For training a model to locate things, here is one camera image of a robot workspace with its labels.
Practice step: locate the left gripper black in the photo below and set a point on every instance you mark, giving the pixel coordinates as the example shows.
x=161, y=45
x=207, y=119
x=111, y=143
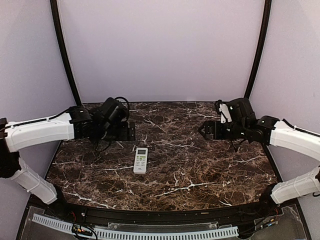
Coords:
x=124, y=136

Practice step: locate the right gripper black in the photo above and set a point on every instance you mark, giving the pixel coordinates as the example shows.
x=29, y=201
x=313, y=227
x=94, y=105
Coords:
x=217, y=134

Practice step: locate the white remote control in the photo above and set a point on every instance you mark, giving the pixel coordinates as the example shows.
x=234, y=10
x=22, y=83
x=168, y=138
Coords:
x=140, y=160

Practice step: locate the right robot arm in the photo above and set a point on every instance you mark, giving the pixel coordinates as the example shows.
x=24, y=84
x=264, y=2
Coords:
x=238, y=121

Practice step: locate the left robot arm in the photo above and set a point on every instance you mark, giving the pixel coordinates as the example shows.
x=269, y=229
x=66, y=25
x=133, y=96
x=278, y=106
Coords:
x=108, y=122

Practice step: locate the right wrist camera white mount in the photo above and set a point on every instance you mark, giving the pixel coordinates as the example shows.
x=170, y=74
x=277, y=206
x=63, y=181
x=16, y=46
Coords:
x=223, y=110

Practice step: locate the black front table rail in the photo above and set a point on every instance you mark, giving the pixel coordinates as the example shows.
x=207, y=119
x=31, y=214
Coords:
x=245, y=214

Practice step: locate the white slotted cable duct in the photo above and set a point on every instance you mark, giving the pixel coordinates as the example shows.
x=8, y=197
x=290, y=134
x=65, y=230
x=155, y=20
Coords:
x=121, y=231

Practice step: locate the right black frame post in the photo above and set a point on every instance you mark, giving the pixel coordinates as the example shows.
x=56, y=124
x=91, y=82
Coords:
x=259, y=48

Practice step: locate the black frame post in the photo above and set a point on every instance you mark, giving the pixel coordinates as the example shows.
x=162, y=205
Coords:
x=63, y=51
x=259, y=48

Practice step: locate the left black frame post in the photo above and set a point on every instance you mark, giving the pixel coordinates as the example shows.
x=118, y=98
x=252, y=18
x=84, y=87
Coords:
x=63, y=51

